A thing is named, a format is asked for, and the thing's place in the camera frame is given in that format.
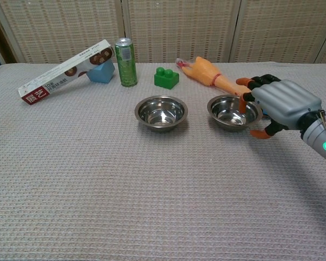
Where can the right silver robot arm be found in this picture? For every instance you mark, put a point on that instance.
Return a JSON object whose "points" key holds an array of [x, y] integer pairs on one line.
{"points": [[319, 136]]}

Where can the light blue house-shaped block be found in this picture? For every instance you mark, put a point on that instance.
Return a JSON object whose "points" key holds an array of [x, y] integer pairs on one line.
{"points": [[103, 73]]}

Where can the woven folding screen panel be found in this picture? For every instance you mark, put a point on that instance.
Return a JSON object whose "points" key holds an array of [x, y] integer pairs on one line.
{"points": [[179, 27], [59, 27], [288, 27]]}

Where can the green toy building brick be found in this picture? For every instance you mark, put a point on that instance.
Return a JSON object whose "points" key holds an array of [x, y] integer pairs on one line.
{"points": [[165, 80]]}

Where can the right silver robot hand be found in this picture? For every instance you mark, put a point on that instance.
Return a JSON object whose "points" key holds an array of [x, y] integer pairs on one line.
{"points": [[285, 100]]}

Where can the green drink can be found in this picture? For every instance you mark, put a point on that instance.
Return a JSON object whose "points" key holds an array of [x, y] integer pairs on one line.
{"points": [[127, 65]]}

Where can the long white baking paper box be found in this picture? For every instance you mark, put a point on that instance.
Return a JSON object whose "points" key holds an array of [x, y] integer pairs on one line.
{"points": [[58, 73]]}

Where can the yellow rubber chicken toy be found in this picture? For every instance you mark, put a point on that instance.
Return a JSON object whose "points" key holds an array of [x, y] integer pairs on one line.
{"points": [[206, 70]]}

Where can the beige waffle-weave tablecloth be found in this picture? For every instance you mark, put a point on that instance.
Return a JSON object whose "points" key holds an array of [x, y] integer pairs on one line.
{"points": [[125, 190]]}

